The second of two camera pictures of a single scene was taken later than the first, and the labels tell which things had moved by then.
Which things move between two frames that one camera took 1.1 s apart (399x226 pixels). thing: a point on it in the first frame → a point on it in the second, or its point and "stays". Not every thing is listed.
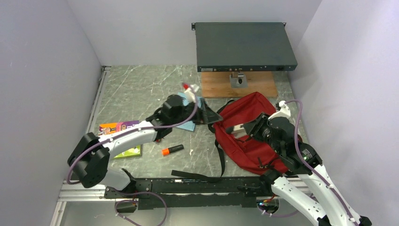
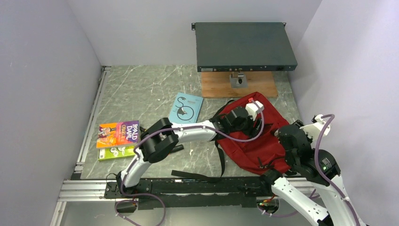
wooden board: (217, 84) stays
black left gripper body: (188, 110) → (247, 127)
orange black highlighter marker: (167, 151) stays
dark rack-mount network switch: (243, 46) stays
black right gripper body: (261, 130) → (288, 159)
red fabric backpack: (248, 153) stays
